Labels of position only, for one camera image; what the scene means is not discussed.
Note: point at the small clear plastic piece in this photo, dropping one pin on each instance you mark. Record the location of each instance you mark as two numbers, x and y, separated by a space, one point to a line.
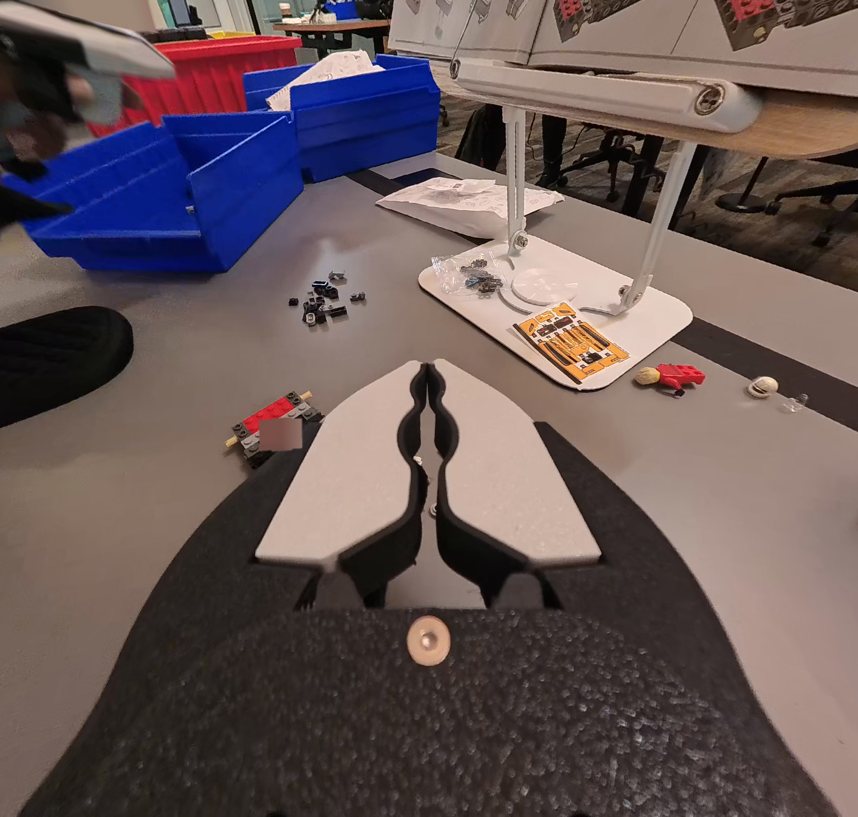
794 403

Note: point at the person's left forearm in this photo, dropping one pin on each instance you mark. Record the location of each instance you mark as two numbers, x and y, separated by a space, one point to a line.
27 200

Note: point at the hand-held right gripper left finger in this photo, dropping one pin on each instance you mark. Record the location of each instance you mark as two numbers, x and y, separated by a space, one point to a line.
328 495

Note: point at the white book stand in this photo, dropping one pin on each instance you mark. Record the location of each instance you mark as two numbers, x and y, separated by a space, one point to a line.
590 93

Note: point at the white printed paper sheet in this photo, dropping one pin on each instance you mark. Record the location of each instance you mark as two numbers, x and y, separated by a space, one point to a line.
322 79

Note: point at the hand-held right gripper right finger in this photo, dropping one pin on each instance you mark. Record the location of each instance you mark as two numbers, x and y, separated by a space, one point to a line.
523 488

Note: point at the yellow plastic bin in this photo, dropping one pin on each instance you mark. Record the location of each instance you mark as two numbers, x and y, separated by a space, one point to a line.
234 34

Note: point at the red minifigure torso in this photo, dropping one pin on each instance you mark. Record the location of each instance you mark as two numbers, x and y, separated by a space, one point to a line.
680 374

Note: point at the grey instruction booklet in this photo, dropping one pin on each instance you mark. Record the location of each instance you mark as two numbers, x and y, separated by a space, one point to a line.
482 12

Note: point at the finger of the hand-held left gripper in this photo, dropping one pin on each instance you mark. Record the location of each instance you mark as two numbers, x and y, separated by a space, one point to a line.
127 59
67 29

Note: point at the orange sticker sheet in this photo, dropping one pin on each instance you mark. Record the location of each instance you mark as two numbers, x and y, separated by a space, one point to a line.
570 344

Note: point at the person's left hand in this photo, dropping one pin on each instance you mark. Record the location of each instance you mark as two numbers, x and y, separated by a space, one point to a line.
80 89

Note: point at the black chair armrest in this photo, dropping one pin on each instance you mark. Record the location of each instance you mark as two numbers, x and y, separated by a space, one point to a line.
53 361

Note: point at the white printed paper bag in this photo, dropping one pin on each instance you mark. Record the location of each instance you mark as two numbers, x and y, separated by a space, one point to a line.
469 207

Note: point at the red plastic bin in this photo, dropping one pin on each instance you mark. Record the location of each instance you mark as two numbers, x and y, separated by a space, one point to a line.
221 73

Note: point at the white minifigure helmet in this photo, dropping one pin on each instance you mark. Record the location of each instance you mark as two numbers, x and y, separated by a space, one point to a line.
763 386

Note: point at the grey desk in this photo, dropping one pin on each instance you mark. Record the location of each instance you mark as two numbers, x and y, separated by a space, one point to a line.
670 495

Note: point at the long wooden work table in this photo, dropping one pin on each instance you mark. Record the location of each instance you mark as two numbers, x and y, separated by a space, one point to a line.
335 29

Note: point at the black office chair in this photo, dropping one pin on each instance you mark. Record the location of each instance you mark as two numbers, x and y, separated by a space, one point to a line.
617 160

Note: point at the brick car chassis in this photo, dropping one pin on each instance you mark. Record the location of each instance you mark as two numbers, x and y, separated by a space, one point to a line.
268 418

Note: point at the small brick pieces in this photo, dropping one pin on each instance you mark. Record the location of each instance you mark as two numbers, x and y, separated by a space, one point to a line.
325 301

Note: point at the clear bag of black gears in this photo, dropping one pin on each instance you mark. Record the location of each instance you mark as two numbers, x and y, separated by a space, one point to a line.
469 274

